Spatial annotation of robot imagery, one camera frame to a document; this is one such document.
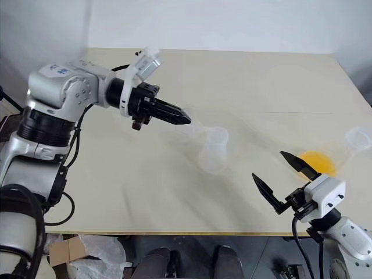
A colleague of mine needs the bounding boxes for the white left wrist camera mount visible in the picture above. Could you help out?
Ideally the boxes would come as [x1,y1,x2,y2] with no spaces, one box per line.
[118,46,164,119]

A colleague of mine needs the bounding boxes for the small metal object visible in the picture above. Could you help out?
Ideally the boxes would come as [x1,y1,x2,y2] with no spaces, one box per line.
[274,262,306,279]

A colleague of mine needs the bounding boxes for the brown cardboard box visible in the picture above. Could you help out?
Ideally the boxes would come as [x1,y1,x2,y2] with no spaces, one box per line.
[48,235,90,267]

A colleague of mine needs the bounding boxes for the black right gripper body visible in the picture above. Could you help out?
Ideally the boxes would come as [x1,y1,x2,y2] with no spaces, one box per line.
[284,185,318,218]

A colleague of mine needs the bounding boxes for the black stand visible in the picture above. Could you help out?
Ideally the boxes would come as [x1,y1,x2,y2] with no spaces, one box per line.
[0,85,24,133]

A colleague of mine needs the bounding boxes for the dark rounded shape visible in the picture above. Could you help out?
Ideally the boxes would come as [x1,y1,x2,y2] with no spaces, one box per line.
[213,245,245,279]
[135,246,171,279]

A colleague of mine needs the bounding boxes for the cardboard box with plastic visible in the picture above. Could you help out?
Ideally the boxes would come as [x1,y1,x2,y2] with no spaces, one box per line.
[45,232,127,279]

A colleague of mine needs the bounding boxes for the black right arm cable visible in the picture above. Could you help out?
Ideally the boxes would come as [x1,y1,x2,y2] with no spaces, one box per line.
[291,214,325,279]

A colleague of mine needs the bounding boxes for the thick black shoulder cable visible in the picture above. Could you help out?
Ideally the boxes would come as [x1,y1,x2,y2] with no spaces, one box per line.
[0,183,46,279]

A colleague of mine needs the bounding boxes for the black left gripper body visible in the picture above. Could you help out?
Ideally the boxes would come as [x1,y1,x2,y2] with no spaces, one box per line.
[127,82,161,131]

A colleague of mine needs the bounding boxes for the transparent plastic funnel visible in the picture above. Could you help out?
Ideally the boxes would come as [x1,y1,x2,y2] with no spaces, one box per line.
[174,106,210,139]

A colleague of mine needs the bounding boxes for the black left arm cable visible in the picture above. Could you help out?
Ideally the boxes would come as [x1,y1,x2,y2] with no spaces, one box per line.
[43,103,95,227]

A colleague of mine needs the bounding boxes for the clear plastic cup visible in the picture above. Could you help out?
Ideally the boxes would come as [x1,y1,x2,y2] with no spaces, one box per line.
[197,126,230,174]

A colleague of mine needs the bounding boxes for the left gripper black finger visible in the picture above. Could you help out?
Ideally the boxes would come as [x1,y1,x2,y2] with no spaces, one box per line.
[151,98,192,121]
[150,108,191,127]

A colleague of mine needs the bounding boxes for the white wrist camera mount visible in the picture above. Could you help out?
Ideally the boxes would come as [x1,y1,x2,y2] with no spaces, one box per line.
[118,46,164,119]
[300,173,347,224]

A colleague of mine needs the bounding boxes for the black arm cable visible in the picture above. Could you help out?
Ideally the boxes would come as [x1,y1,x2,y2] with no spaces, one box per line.
[43,103,95,227]
[291,214,325,279]

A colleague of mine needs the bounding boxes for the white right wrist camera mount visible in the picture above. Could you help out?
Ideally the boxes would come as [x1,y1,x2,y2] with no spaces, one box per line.
[300,173,347,224]

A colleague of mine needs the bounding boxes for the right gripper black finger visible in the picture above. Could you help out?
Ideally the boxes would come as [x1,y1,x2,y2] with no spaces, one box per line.
[280,150,322,181]
[251,173,286,216]

